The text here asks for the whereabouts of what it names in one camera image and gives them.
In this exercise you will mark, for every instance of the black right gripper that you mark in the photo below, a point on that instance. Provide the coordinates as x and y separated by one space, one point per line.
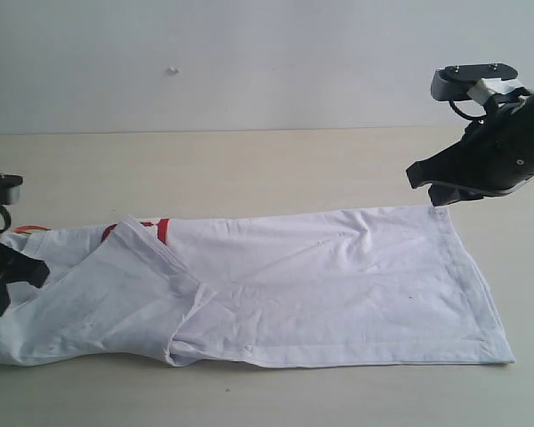
489 159

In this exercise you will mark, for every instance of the white t-shirt red lettering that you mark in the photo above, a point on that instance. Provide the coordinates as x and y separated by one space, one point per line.
376 286

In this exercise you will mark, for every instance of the small white wall hook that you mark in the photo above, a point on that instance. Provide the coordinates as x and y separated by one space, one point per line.
172 71

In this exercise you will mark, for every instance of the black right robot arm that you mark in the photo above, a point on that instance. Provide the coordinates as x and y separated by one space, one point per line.
493 118

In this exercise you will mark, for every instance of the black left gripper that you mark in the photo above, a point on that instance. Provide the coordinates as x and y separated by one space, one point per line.
17 267

